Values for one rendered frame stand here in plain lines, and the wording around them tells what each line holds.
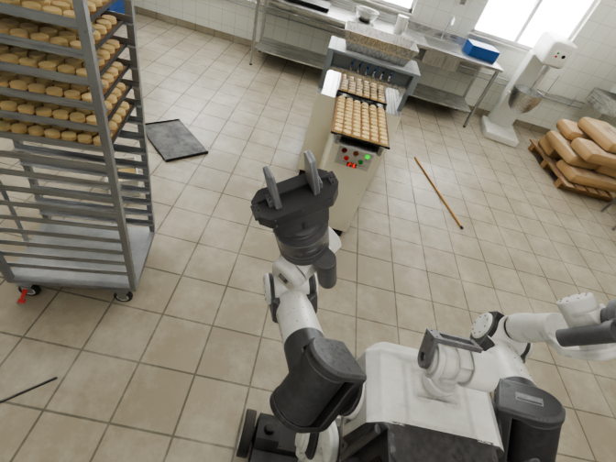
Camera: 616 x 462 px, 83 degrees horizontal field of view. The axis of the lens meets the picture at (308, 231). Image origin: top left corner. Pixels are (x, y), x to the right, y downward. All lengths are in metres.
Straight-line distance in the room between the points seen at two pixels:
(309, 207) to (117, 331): 1.90
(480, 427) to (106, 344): 1.89
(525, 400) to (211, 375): 1.61
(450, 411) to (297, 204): 0.47
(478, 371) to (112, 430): 1.73
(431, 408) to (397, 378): 0.07
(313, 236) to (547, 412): 0.55
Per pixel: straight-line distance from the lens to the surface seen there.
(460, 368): 0.66
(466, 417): 0.76
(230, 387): 2.09
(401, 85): 3.07
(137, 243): 2.45
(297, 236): 0.52
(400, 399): 0.70
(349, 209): 2.69
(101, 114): 1.50
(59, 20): 1.44
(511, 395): 0.85
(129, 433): 2.05
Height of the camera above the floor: 1.96
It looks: 43 degrees down
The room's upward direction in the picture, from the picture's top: 19 degrees clockwise
